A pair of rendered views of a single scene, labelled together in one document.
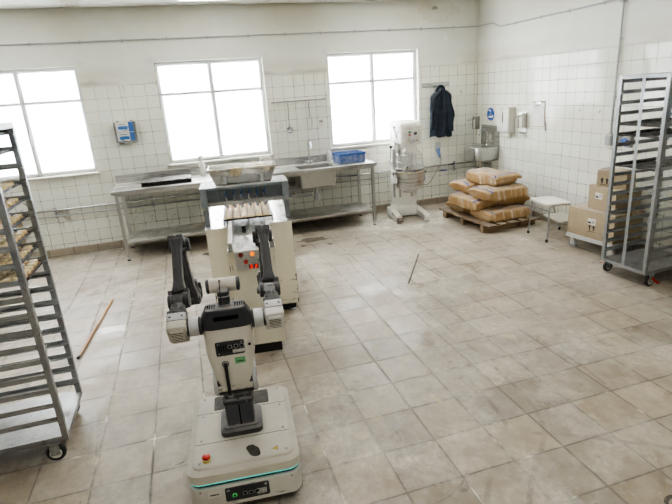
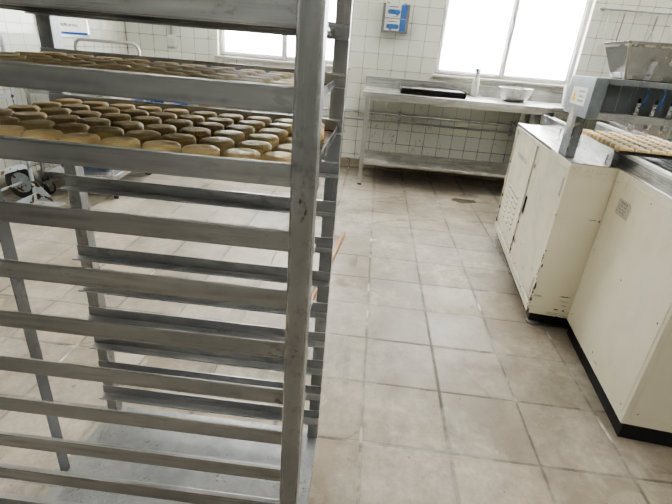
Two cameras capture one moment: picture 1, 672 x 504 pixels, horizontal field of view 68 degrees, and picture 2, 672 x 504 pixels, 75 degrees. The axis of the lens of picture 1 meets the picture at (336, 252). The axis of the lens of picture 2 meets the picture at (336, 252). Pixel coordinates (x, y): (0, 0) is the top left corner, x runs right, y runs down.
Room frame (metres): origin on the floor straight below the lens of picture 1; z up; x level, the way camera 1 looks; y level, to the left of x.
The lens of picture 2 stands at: (1.90, 1.36, 1.20)
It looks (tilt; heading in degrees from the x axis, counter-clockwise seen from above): 25 degrees down; 19
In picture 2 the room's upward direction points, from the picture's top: 5 degrees clockwise
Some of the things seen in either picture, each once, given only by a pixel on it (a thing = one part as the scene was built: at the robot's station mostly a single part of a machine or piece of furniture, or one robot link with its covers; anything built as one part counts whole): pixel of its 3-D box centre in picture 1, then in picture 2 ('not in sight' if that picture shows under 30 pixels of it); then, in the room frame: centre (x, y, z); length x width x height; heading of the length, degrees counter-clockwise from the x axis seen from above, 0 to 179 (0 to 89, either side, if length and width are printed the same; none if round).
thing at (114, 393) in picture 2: (20, 391); (208, 404); (2.70, 1.99, 0.24); 0.64 x 0.03 x 0.03; 106
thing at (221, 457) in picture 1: (242, 424); not in sight; (2.23, 0.55, 0.24); 0.68 x 0.53 x 0.41; 10
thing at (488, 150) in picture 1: (483, 145); not in sight; (7.60, -2.31, 0.93); 0.99 x 0.38 x 1.09; 16
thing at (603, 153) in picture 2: not in sight; (569, 134); (4.67, 1.02, 0.88); 1.28 x 0.01 x 0.07; 10
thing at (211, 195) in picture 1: (246, 201); (659, 125); (4.24, 0.74, 1.01); 0.72 x 0.33 x 0.34; 100
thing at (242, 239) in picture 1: (256, 283); (665, 294); (3.74, 0.65, 0.45); 0.70 x 0.34 x 0.90; 10
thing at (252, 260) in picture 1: (252, 258); not in sight; (3.38, 0.59, 0.77); 0.24 x 0.04 x 0.14; 100
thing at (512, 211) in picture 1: (501, 211); not in sight; (6.43, -2.22, 0.19); 0.72 x 0.42 x 0.15; 110
